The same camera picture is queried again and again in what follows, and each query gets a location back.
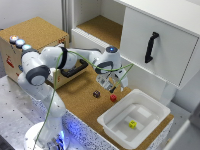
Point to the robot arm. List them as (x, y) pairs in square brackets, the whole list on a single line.
[(43, 63)]

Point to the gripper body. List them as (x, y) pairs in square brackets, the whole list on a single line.
[(107, 79)]

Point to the yellow block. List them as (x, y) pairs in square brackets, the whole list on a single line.
[(132, 124)]

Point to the purple block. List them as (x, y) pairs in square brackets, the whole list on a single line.
[(96, 94)]

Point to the blue button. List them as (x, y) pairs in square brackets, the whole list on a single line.
[(20, 42)]

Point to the white plastic box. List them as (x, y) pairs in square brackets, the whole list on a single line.
[(150, 110)]

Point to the green button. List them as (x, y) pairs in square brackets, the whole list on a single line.
[(26, 47)]

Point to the red button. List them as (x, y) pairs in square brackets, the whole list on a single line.
[(14, 39)]

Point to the pink block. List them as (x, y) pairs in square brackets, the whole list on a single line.
[(113, 98)]

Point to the white sliding door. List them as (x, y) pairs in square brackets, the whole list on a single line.
[(173, 46)]

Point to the white cabinet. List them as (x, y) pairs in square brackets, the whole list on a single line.
[(100, 28)]

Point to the wooden drawer box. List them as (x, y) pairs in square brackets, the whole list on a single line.
[(36, 31)]

